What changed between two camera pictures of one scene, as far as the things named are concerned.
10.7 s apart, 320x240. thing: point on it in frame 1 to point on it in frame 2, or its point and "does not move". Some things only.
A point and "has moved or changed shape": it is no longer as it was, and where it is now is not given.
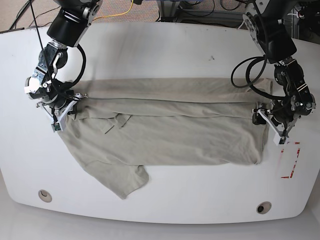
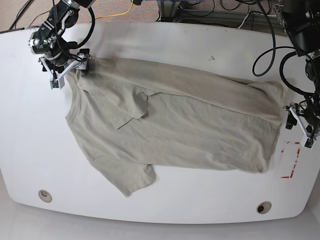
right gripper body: (280, 117) to (309, 122)
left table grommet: (45, 196) does not move
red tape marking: (291, 174) does not move
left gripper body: (67, 106) to (79, 62)
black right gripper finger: (257, 119) to (291, 121)
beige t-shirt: (120, 127) has moved or changed shape
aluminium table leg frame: (168, 10) does not move
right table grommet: (263, 207) does not move
